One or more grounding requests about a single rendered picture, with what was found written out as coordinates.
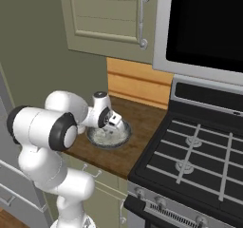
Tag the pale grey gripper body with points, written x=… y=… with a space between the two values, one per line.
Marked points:
x=109 y=131

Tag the olive wall cupboard door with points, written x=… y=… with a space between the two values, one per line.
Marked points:
x=104 y=13

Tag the grey fridge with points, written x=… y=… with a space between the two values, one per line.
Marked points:
x=8 y=162

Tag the black silver stove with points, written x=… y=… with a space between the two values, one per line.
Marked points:
x=196 y=155

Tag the silver black microwave oven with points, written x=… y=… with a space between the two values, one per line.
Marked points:
x=202 y=22

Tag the silver stove knob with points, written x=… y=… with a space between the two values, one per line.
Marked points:
x=160 y=202
x=201 y=221
x=139 y=192

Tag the olive base cupboard door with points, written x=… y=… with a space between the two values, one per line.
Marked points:
x=106 y=208

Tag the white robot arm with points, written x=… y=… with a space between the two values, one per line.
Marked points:
x=41 y=129

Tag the grey bowl of ice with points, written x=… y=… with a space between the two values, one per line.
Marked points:
x=121 y=136

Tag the olive drawer front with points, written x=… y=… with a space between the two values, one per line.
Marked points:
x=109 y=179

